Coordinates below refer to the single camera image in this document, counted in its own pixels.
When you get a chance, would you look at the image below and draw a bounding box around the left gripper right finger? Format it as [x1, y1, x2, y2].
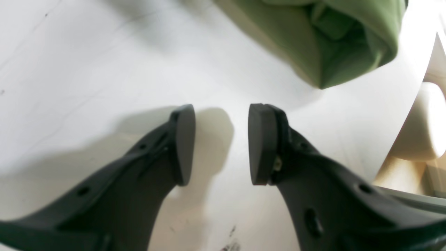
[248, 104, 446, 251]

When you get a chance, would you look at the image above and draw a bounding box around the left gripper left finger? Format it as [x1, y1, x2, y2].
[0, 104, 196, 251]

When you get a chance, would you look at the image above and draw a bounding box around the beige chair beside table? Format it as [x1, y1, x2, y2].
[375, 0, 446, 196]

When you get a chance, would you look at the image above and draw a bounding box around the green T-shirt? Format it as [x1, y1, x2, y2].
[215, 0, 408, 89]

